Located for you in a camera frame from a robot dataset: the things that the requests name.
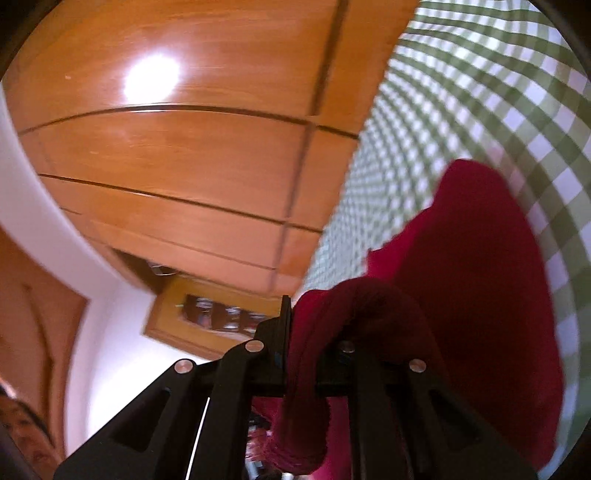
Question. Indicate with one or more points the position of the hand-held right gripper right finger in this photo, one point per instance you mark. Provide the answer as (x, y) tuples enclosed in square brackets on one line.
[(364, 374)]

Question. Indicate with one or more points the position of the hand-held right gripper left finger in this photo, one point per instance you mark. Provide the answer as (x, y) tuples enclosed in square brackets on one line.
[(258, 369)]

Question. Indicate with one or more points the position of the dark red knit pants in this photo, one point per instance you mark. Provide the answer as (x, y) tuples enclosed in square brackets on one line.
[(461, 286)]

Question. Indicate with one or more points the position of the wooden wardrobe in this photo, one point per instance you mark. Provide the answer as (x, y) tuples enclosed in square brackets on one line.
[(184, 161)]

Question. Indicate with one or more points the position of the wooden door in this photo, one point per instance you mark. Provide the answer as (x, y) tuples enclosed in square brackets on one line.
[(32, 323)]

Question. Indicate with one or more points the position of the green checked blanket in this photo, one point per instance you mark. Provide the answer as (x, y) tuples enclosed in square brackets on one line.
[(485, 106)]

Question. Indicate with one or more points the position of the wooden wall shelf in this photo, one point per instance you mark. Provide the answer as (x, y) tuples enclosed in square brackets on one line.
[(194, 323)]

